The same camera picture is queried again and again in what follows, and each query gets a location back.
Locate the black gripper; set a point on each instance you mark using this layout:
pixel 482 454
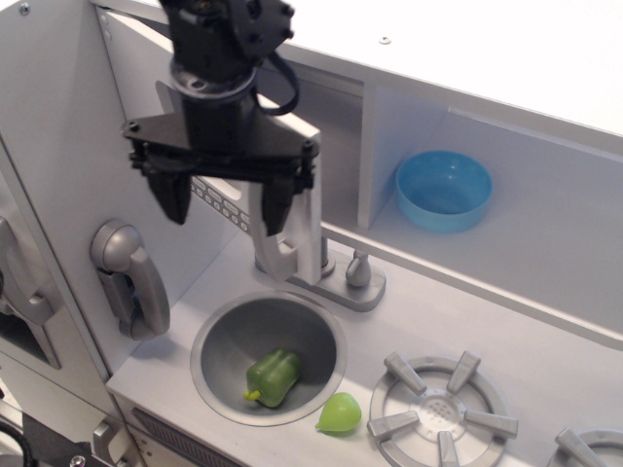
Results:
pixel 237 138

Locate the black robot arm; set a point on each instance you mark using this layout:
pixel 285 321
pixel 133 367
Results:
pixel 233 87

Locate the grey toy phone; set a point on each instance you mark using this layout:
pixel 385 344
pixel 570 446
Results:
pixel 130 280

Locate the grey metal sink bowl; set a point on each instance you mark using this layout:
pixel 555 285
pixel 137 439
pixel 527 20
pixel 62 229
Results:
pixel 243 331

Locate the grey toy faucet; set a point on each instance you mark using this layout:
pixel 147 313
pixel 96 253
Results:
pixel 351 281

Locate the green toy bell pepper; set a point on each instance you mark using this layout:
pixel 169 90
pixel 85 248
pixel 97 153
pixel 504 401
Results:
pixel 269 380

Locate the blue plastic bowl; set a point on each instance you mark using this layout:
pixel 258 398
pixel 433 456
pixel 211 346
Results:
pixel 442 191

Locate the white toy kitchen cabinet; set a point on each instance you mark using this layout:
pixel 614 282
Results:
pixel 532 90

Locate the light green toy pear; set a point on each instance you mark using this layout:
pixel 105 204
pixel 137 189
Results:
pixel 340 414

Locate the grey stove burner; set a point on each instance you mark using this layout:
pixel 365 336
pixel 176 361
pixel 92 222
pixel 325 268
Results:
pixel 437 411
pixel 600 448

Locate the grey fridge door handle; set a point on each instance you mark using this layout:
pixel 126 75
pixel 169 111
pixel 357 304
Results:
pixel 19 296

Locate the grey oven handle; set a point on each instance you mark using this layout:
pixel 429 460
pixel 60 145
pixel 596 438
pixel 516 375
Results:
pixel 108 444

